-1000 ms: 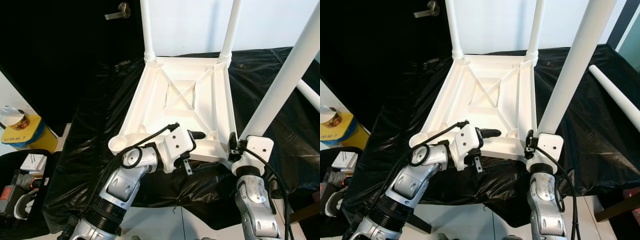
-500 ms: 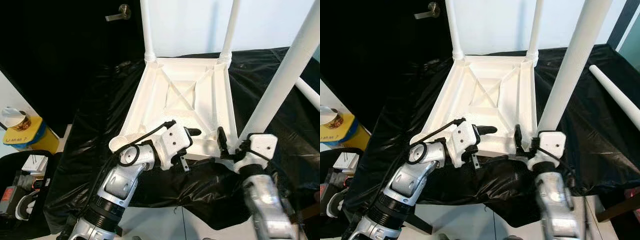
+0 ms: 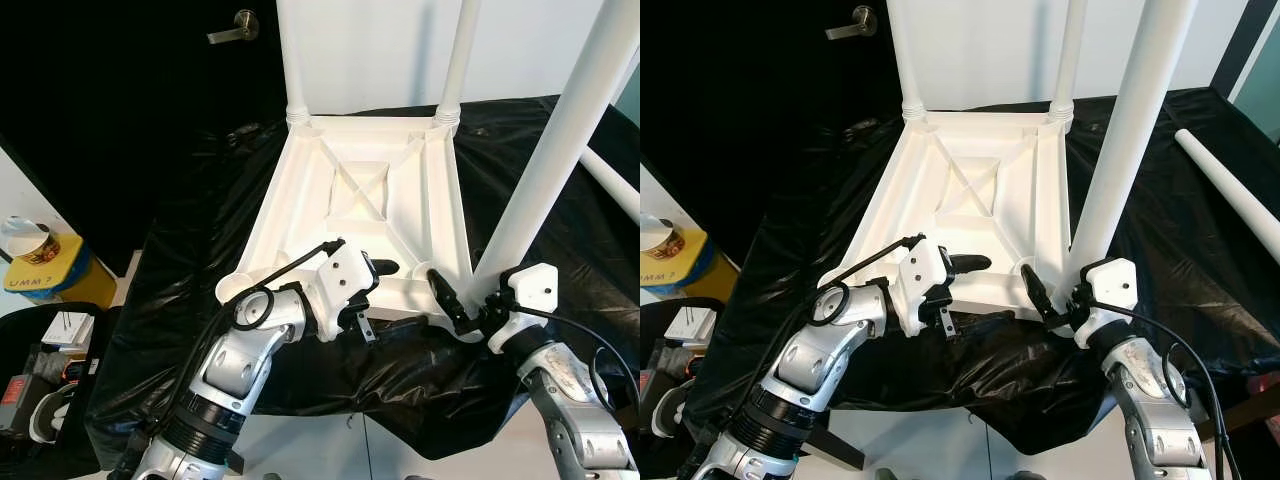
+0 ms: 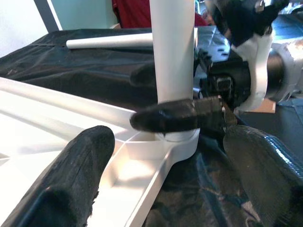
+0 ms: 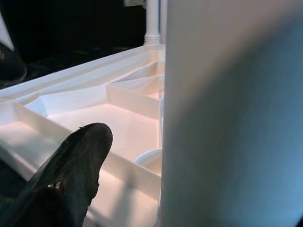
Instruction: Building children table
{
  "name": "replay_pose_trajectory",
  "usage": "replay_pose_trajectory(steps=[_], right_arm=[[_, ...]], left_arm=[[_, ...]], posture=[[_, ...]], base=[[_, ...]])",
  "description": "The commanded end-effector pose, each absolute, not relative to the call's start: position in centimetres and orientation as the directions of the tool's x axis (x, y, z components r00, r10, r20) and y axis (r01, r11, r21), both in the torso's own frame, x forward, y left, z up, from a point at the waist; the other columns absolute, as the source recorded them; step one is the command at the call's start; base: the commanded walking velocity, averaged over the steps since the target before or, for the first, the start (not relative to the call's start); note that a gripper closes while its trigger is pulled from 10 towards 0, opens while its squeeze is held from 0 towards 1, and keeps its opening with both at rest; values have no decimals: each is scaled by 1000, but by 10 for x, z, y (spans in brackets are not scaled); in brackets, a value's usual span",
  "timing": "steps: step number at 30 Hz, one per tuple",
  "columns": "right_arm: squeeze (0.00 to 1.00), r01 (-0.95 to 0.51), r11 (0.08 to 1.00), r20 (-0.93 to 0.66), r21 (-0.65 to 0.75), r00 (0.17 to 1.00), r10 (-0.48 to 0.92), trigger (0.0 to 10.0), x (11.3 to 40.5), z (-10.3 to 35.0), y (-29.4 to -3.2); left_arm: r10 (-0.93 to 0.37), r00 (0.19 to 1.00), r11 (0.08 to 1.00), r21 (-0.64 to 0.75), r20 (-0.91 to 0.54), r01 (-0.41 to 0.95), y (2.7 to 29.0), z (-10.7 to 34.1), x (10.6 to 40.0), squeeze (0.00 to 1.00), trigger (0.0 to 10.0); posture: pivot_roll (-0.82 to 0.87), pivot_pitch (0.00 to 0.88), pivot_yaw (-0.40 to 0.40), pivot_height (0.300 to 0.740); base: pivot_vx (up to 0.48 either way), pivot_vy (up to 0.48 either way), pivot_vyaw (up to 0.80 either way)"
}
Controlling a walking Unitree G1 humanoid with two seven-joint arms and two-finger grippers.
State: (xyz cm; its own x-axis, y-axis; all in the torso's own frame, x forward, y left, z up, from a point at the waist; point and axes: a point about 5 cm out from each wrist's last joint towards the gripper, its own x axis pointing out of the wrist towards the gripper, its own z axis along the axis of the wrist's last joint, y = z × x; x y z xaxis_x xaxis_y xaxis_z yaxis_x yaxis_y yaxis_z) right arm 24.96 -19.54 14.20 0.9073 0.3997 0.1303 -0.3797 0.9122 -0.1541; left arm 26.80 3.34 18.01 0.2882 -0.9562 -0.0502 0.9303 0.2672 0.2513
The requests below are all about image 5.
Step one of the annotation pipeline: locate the white plastic table leg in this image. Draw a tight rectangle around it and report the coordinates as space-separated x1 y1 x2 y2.
157 0 303 227
143 0 162 47

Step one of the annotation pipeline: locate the grey metal door handle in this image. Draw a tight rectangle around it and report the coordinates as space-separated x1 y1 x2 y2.
124 0 145 7

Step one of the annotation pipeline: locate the white plastic table top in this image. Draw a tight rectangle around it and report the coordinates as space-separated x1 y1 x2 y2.
0 44 166 227

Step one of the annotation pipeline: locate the black plastic table cover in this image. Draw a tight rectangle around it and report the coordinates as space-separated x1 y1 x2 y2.
0 44 145 89

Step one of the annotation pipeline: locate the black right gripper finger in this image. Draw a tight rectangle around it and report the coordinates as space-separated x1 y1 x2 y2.
0 122 113 227

